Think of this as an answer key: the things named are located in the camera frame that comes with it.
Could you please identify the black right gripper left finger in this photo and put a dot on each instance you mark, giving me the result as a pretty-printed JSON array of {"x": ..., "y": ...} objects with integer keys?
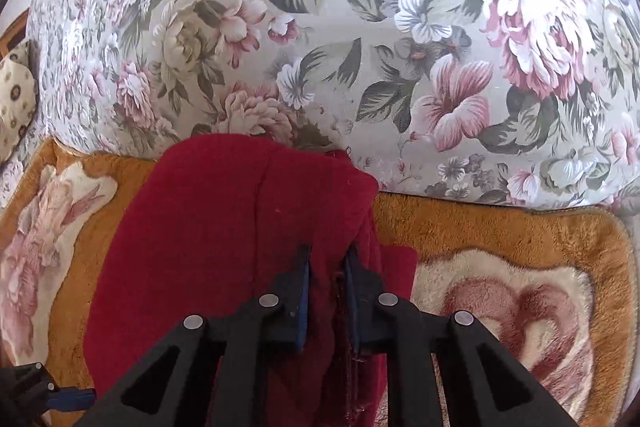
[{"x": 208, "y": 370}]

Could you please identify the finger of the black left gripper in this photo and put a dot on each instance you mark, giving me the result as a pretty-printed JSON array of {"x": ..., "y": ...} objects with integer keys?
[{"x": 70, "y": 399}]

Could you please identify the dark red knit sweater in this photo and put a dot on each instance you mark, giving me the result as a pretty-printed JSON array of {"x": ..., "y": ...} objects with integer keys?
[{"x": 220, "y": 216}]

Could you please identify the plush brown floral blanket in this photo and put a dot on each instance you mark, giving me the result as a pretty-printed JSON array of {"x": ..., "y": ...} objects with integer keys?
[{"x": 558, "y": 289}]

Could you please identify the cream dotted pillow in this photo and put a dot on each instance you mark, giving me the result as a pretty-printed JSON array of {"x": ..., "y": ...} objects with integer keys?
[{"x": 18, "y": 99}]

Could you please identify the floral grey quilt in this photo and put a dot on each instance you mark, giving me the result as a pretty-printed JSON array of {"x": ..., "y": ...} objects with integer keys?
[{"x": 531, "y": 103}]

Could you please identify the wooden chair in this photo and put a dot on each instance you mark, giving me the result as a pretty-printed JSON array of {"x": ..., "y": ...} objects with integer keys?
[{"x": 14, "y": 35}]

